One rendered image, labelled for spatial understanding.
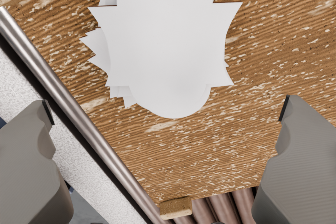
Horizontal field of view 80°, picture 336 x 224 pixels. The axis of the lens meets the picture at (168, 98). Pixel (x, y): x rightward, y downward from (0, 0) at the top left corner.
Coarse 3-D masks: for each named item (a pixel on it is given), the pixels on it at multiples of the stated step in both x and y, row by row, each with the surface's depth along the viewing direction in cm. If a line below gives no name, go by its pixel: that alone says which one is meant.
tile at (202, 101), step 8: (224, 48) 19; (224, 64) 20; (120, 88) 22; (128, 88) 22; (208, 88) 22; (120, 96) 22; (208, 96) 22; (200, 104) 23; (152, 112) 23; (184, 112) 23; (192, 112) 23
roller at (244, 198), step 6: (234, 192) 40; (240, 192) 40; (246, 192) 40; (252, 192) 42; (234, 198) 43; (240, 198) 41; (246, 198) 41; (252, 198) 42; (240, 204) 42; (246, 204) 42; (252, 204) 42; (240, 210) 44; (246, 210) 43; (240, 216) 47; (246, 216) 44; (246, 222) 46; (252, 222) 45
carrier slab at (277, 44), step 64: (64, 0) 20; (256, 0) 20; (320, 0) 20; (64, 64) 24; (256, 64) 24; (320, 64) 24; (128, 128) 29; (192, 128) 29; (256, 128) 29; (192, 192) 37
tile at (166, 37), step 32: (128, 0) 16; (160, 0) 16; (192, 0) 16; (128, 32) 18; (160, 32) 18; (192, 32) 18; (224, 32) 18; (128, 64) 19; (160, 64) 19; (192, 64) 19; (160, 96) 21; (192, 96) 21
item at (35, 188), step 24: (24, 120) 9; (48, 120) 11; (0, 144) 8; (24, 144) 8; (48, 144) 9; (0, 168) 7; (24, 168) 7; (48, 168) 7; (0, 192) 6; (24, 192) 6; (48, 192) 6; (0, 216) 5; (24, 216) 5; (48, 216) 6; (72, 216) 7
